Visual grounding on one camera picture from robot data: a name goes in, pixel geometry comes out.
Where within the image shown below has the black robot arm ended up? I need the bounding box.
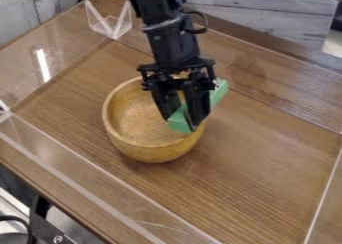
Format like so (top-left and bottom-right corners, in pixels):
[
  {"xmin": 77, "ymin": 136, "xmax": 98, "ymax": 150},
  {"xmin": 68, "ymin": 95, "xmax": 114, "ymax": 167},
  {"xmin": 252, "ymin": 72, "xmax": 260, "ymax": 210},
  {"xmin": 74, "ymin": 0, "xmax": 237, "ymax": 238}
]
[{"xmin": 129, "ymin": 0, "xmax": 216, "ymax": 130}]

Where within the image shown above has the green rectangular block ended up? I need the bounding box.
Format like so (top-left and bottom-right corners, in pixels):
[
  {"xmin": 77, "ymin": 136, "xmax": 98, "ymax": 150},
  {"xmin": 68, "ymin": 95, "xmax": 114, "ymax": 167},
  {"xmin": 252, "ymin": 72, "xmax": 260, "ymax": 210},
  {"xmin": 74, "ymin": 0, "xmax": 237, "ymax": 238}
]
[{"xmin": 167, "ymin": 78, "xmax": 228, "ymax": 133}]

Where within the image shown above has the brown wooden bowl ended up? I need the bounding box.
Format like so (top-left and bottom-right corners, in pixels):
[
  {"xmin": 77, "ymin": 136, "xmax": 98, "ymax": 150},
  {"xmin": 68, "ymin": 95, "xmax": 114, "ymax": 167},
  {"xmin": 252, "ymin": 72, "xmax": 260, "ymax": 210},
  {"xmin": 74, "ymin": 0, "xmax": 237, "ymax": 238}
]
[{"xmin": 101, "ymin": 77, "xmax": 205, "ymax": 163}]

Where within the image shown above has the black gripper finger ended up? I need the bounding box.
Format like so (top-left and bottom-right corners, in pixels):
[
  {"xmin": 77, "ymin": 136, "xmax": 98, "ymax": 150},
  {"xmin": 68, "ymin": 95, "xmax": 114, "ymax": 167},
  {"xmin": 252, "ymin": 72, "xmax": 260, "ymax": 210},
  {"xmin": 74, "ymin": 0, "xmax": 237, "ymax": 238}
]
[
  {"xmin": 183, "ymin": 81, "xmax": 211, "ymax": 131},
  {"xmin": 151, "ymin": 88, "xmax": 181, "ymax": 120}
]

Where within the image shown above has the black metal table leg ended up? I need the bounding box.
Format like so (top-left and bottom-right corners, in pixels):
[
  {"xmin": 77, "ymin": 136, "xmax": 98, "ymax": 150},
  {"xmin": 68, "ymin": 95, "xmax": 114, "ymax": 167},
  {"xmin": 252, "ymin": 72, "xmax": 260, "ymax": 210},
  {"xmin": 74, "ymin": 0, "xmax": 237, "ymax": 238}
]
[{"xmin": 29, "ymin": 195, "xmax": 77, "ymax": 244}]

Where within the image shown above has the clear acrylic corner bracket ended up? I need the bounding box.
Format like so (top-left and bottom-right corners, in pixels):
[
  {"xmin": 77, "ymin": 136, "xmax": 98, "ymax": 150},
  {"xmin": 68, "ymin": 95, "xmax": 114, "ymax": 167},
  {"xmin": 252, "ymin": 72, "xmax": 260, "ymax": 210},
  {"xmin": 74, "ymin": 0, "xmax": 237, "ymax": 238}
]
[{"xmin": 84, "ymin": 0, "xmax": 132, "ymax": 40}]

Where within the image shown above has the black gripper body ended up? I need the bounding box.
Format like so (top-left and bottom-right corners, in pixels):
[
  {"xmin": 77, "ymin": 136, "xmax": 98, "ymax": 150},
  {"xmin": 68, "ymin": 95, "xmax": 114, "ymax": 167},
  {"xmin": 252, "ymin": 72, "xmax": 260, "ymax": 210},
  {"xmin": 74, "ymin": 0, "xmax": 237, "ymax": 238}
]
[{"xmin": 137, "ymin": 15, "xmax": 216, "ymax": 92}]

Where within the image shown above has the black cable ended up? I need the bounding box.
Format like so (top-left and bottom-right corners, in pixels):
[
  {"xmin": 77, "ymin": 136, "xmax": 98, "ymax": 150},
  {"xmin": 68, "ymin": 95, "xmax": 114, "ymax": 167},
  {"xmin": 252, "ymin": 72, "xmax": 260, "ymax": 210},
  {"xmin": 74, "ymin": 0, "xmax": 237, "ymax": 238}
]
[{"xmin": 179, "ymin": 9, "xmax": 209, "ymax": 35}]

